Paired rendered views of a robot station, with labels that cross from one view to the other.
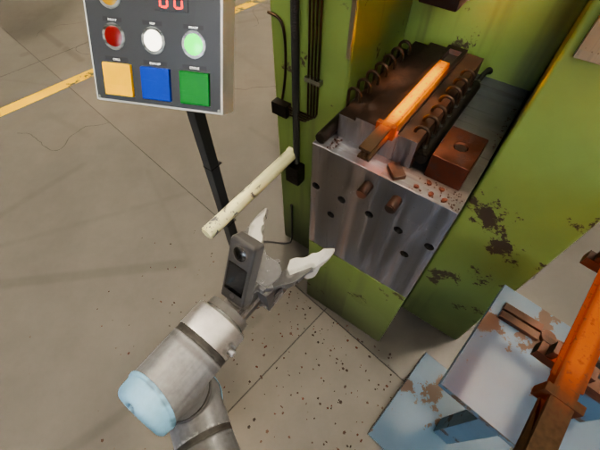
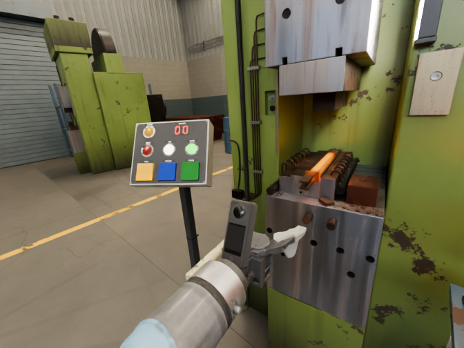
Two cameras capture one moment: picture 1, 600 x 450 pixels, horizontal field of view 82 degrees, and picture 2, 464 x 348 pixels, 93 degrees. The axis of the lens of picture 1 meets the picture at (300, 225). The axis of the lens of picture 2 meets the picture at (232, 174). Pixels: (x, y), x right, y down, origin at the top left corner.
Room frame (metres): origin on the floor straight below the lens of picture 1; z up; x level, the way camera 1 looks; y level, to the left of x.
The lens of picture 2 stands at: (-0.10, 0.10, 1.27)
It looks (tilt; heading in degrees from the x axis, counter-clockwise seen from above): 18 degrees down; 359
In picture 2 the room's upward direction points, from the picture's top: 4 degrees counter-clockwise
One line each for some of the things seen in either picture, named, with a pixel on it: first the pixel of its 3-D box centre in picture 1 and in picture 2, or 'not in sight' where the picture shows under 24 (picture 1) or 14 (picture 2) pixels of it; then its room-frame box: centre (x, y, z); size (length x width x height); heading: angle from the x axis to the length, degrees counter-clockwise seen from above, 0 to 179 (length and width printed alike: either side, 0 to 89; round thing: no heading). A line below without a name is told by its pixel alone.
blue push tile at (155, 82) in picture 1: (156, 84); (167, 171); (0.77, 0.35, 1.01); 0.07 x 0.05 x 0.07; 79
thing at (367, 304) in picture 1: (380, 246); (323, 298); (0.78, -0.35, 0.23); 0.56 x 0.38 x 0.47; 144
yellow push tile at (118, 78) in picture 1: (119, 79); (145, 172); (0.79, 0.45, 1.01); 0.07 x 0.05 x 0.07; 79
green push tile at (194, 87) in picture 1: (195, 88); (190, 171); (0.75, 0.25, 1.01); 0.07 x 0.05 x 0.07; 79
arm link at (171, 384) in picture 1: (171, 378); (177, 340); (0.11, 0.18, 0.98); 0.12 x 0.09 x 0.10; 144
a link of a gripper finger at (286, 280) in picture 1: (286, 272); (273, 243); (0.26, 0.02, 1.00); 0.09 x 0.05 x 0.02; 108
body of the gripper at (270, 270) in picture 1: (250, 290); (244, 263); (0.24, 0.08, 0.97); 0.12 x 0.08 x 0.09; 144
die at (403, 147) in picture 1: (413, 94); (319, 168); (0.80, -0.30, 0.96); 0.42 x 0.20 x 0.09; 144
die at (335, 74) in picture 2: not in sight; (324, 79); (0.80, -0.30, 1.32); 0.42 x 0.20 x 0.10; 144
